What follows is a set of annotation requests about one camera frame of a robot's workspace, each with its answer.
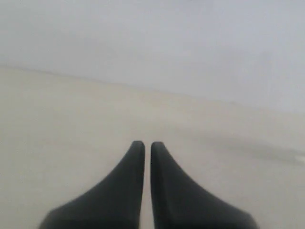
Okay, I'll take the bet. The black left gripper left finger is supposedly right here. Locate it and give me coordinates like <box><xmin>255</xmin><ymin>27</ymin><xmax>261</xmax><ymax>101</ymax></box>
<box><xmin>40</xmin><ymin>141</ymin><xmax>145</xmax><ymax>229</ymax></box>

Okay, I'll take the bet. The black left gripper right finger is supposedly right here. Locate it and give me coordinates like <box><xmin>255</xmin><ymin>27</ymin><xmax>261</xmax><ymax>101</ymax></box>
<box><xmin>150</xmin><ymin>142</ymin><xmax>259</xmax><ymax>229</ymax></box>

